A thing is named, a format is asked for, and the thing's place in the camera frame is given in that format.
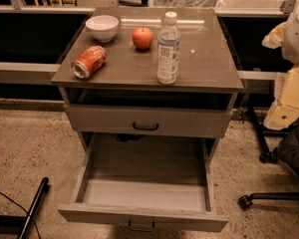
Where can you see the grey drawer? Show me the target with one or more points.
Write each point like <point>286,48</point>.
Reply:
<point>146,183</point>
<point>150,121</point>

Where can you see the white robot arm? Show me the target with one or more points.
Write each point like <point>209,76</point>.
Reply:
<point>285,107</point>

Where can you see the grey top drawer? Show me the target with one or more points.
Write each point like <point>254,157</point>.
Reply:
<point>150,121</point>

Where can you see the grey drawer cabinet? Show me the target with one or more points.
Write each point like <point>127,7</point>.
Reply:
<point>207,77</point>

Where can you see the red apple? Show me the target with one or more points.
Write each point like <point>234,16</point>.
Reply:
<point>142,38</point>

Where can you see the clear plastic water bottle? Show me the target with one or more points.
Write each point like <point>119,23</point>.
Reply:
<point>168,40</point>

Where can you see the red soda can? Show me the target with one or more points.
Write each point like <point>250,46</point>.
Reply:
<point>88,62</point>

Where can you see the white bowl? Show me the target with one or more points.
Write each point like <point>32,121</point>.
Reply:
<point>103,27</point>

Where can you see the black stand leg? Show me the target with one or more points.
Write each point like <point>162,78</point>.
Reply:
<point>20,225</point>

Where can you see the black metal frame leg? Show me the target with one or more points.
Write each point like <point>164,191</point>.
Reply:
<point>266,154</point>

